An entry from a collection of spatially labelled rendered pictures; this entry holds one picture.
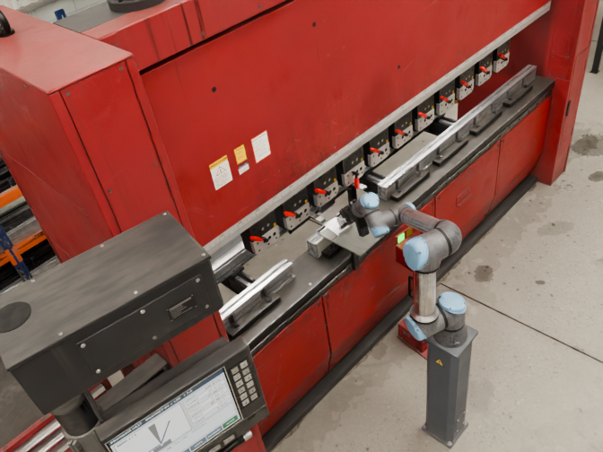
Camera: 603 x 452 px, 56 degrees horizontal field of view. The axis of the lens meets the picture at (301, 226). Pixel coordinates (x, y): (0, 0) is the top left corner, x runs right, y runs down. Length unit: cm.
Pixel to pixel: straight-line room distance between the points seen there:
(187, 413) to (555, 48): 346
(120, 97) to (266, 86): 76
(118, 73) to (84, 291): 57
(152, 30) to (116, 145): 41
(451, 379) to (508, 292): 129
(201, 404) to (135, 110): 84
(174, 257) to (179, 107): 72
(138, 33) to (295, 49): 70
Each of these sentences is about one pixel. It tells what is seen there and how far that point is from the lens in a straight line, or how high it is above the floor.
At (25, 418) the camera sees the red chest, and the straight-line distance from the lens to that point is 261.
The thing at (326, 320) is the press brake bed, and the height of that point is 58.
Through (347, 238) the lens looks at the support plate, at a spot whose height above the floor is 100.
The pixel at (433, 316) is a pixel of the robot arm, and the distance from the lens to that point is 241.
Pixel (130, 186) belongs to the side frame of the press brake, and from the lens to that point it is 173.
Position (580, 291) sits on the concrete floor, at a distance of 404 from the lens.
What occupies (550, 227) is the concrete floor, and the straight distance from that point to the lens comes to 446.
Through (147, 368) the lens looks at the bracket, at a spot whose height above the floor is 121.
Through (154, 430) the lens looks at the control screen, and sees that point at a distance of 168.
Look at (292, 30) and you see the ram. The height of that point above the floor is 204.
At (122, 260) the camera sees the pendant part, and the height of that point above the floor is 195.
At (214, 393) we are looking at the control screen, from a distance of 170.
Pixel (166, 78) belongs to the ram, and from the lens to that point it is 195.
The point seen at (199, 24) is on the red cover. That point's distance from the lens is 197.
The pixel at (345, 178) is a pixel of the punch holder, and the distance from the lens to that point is 278.
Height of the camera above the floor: 286
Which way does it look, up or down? 40 degrees down
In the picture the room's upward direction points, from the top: 10 degrees counter-clockwise
